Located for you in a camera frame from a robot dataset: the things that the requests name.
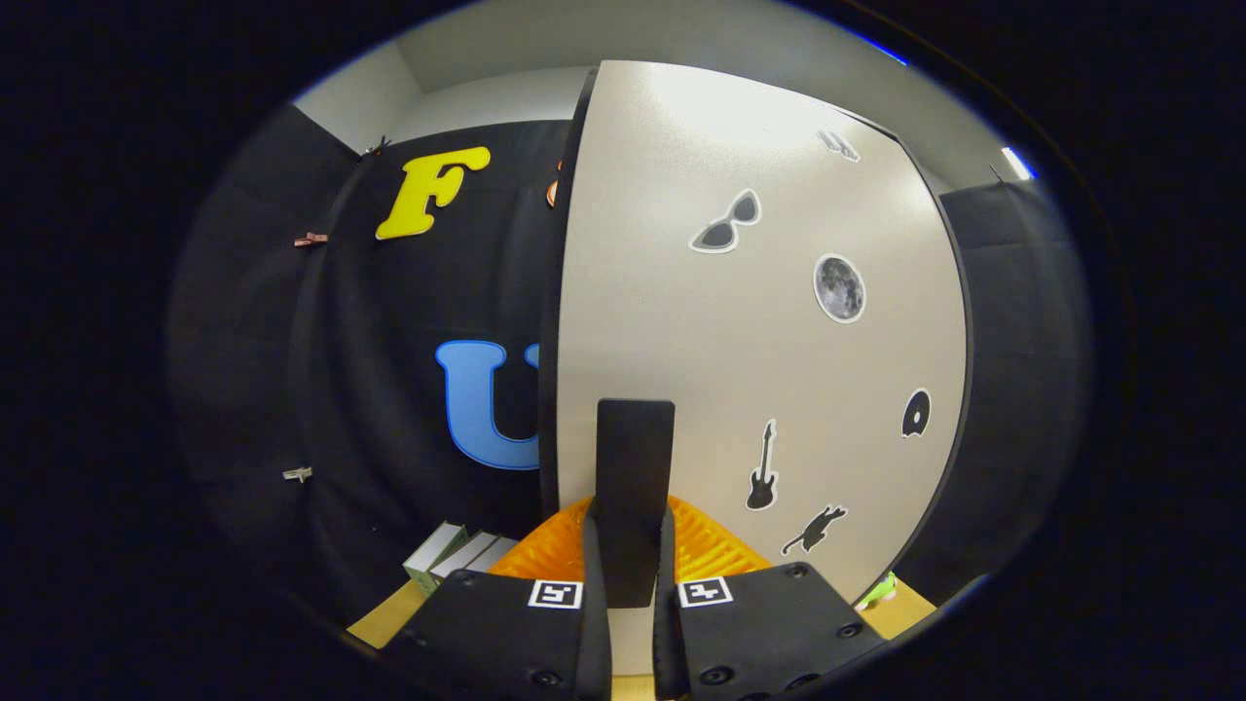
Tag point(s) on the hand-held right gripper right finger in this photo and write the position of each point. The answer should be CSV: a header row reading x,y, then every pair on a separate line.
x,y
667,643

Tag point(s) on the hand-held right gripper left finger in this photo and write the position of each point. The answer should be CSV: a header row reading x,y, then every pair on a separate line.
x,y
596,643

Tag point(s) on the beige cabinet door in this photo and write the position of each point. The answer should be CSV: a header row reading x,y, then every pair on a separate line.
x,y
701,370

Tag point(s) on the brown book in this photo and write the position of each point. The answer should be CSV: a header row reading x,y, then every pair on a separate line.
x,y
494,553
467,555

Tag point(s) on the small white green object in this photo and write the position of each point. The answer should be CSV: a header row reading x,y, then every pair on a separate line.
x,y
879,591

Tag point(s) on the black backdrop cloth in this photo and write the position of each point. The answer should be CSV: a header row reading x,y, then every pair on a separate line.
x,y
370,389

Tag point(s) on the white cloth clip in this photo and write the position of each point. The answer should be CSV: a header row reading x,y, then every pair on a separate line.
x,y
297,474

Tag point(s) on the pink cloth clip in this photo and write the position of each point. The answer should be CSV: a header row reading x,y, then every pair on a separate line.
x,y
310,239

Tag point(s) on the black cloth clamp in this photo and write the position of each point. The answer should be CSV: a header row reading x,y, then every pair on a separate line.
x,y
378,146

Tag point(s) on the small ceiling light panel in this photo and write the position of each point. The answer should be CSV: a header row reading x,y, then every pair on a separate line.
x,y
1017,163

